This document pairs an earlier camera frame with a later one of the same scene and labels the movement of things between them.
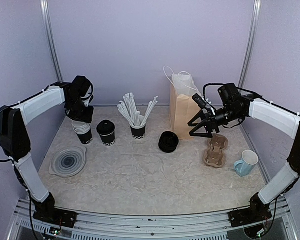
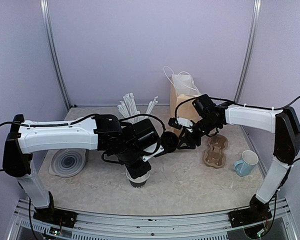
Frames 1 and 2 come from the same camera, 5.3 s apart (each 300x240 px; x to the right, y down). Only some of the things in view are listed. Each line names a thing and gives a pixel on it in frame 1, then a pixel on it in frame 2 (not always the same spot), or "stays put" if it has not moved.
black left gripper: (87, 118) -> (137, 172)
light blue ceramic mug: (244, 166) stays put
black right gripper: (211, 123) -> (192, 138)
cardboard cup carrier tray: (214, 157) stays put
